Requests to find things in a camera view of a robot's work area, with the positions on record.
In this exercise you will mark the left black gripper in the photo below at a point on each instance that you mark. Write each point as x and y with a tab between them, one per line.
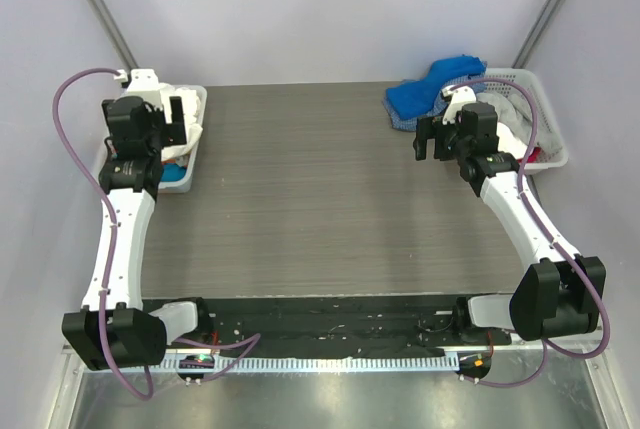
170	124

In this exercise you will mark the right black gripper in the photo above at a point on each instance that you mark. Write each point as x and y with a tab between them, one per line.
435	137

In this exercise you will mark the white t-shirt red print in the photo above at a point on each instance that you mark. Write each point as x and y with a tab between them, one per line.
193	99

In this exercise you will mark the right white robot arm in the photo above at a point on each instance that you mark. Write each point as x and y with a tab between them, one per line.
560	293

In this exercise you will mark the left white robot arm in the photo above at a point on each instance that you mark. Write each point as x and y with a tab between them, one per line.
112	329

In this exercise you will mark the blue t-shirt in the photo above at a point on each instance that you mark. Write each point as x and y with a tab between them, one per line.
415	98

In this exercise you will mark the teal t-shirt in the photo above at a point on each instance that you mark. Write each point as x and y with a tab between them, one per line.
173	172

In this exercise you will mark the left white plastic basket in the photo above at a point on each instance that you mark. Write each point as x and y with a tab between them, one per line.
143	175

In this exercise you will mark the white plastic basket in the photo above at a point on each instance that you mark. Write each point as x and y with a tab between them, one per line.
545	113
143	175

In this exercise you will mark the white shirt in basket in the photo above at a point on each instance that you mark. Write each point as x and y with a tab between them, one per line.
509	143

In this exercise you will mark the grey t-shirt in basket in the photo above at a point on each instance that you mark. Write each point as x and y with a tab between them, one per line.
515	113

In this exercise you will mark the red shirt in basket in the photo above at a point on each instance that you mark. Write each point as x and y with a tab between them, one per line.
531	159

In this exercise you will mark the right white plastic basket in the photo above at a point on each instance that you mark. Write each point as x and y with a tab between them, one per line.
545	113

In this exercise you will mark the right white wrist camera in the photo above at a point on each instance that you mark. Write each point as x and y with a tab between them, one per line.
457	99

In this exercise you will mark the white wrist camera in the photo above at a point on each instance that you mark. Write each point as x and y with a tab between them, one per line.
143	83
457	99

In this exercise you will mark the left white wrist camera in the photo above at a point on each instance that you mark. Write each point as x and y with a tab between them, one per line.
143	83

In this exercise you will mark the left aluminium corner post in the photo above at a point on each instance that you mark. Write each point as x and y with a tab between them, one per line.
113	33

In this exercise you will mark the aluminium corner post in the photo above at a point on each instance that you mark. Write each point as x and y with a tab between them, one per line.
542	23
113	33

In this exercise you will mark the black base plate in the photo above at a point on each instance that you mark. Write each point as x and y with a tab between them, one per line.
373	326

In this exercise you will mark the right aluminium corner post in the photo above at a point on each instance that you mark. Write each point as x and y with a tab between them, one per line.
542	23

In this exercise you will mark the slotted cable duct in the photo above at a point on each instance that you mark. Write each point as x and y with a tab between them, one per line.
447	363

